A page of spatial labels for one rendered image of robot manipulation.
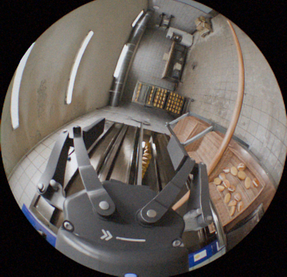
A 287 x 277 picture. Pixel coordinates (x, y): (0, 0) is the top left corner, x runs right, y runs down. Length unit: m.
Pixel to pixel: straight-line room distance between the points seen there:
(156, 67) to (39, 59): 5.10
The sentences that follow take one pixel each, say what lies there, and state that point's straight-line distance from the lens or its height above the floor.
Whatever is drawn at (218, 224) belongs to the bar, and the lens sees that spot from 0.41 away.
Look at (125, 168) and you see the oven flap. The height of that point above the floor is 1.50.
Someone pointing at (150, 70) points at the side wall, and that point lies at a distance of 5.36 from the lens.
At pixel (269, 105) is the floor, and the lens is 1.68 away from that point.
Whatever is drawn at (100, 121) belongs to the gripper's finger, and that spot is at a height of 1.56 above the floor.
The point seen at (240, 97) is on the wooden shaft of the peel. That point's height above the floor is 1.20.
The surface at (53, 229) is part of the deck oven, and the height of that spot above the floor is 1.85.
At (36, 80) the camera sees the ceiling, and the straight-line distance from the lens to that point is 1.21.
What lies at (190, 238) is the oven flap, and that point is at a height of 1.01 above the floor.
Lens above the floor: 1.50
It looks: 6 degrees down
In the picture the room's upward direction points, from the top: 76 degrees counter-clockwise
